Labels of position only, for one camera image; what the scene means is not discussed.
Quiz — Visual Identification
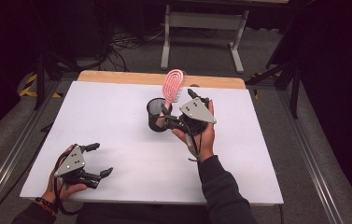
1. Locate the hand-held gripper cable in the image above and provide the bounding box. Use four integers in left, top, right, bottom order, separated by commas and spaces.
184, 125, 204, 163
48, 151, 82, 217

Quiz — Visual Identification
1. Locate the white metal table frame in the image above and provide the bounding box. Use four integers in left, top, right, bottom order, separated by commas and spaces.
160, 3, 250, 75

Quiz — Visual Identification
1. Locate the person's left hand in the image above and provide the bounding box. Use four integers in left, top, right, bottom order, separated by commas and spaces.
40, 144, 89, 203

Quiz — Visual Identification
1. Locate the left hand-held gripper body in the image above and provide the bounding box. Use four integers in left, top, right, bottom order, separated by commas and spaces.
53, 144, 102, 190

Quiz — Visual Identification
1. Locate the pink hairbrush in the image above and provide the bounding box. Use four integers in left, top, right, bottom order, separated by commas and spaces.
156, 68, 185, 129

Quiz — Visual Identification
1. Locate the yellow black hazard tape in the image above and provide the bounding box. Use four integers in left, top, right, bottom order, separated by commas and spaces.
19, 73, 64, 99

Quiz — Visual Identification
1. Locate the left hand-held gripper cable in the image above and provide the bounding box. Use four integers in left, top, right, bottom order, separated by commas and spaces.
48, 151, 82, 217

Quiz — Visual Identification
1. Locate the bundle of floor cables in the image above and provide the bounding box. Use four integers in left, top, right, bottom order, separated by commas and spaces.
100, 26, 167, 73

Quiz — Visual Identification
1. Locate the aluminium floor rail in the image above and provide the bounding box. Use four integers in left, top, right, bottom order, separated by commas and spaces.
0, 79, 60, 222
276, 89, 347, 224

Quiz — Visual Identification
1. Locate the right hand-held gripper cable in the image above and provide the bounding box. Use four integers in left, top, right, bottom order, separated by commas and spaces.
184, 125, 204, 163

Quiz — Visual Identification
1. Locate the black tripod stand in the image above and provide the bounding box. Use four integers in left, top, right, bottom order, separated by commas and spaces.
33, 50, 79, 112
246, 57, 303, 119

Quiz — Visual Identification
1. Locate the person's right hand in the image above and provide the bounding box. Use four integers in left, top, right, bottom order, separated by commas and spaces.
171, 99, 216, 163

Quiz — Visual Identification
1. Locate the wooden table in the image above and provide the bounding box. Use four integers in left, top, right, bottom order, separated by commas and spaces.
77, 70, 247, 91

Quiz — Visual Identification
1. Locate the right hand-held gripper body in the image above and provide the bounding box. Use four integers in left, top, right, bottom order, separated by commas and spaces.
163, 96, 218, 136

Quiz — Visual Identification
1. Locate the white table cover sheet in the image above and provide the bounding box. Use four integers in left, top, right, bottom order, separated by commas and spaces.
19, 80, 285, 206

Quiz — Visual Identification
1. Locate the black mesh cup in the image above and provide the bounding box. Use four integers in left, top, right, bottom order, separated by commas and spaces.
146, 96, 174, 133

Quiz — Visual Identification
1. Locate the beaded bracelet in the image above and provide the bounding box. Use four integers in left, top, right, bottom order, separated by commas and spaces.
35, 196, 58, 217

